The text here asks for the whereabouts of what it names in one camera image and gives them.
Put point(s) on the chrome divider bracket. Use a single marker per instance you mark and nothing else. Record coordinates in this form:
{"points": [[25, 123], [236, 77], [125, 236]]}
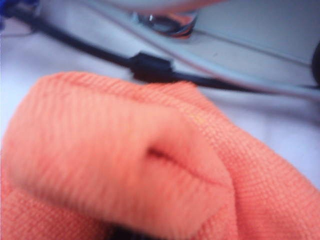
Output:
{"points": [[170, 25]]}

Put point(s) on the orange microfibre rag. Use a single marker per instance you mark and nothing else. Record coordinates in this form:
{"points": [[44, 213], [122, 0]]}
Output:
{"points": [[125, 150]]}

